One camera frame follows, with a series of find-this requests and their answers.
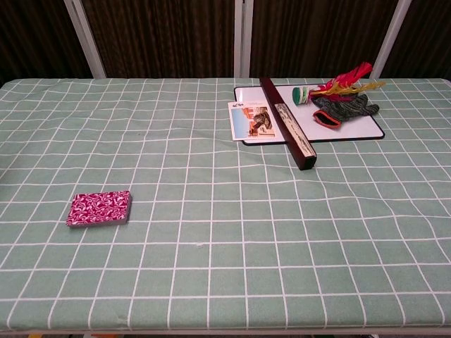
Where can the picture postcard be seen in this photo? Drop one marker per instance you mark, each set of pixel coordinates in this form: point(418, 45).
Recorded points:
point(246, 123)

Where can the green checked tablecloth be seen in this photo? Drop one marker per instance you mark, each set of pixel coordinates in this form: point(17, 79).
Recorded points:
point(225, 246)

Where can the dark wooden long box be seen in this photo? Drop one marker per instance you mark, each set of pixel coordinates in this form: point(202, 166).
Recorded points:
point(271, 93)

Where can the feather shuttlecock with green base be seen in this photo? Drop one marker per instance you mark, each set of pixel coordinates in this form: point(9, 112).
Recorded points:
point(301, 95)

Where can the white board with black rim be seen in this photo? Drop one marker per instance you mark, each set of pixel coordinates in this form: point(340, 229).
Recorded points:
point(352, 126)

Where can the grey knitted glove orange cuff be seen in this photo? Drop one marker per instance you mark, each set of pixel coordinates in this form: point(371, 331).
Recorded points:
point(349, 105)

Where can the white upright frame post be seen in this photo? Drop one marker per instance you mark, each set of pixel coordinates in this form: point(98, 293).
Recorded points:
point(243, 38)

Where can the white slanted frame post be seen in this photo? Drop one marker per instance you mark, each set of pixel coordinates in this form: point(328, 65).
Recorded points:
point(86, 38)
point(391, 38)

